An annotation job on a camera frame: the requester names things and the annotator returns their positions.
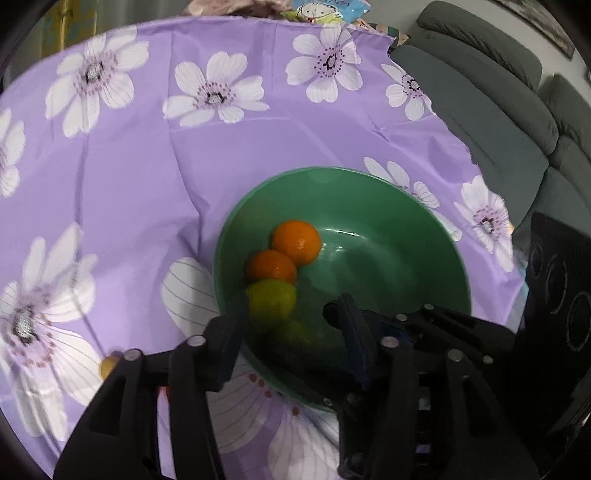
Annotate green plastic bowl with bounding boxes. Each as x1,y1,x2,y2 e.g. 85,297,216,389
213,167,472,409

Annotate orange mandarin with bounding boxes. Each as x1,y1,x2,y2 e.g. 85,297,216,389
270,220,322,267
243,249,297,285

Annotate yellow cherry tomato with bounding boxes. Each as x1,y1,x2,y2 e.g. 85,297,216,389
99,355,119,380

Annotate purple floral tablecloth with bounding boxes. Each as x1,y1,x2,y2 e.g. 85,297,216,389
1,17,523,474

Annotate grey sofa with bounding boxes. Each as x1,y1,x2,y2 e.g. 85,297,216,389
391,1,590,248

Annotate cartoon print pillow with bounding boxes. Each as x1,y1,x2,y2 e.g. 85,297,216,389
280,0,370,24

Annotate pink crumpled cloth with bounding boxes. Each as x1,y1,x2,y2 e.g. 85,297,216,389
183,0,293,18

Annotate black camera box right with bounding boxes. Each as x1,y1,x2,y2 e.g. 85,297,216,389
522,213,590,394

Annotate framed wall picture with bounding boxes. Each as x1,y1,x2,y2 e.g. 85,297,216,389
493,0,575,59

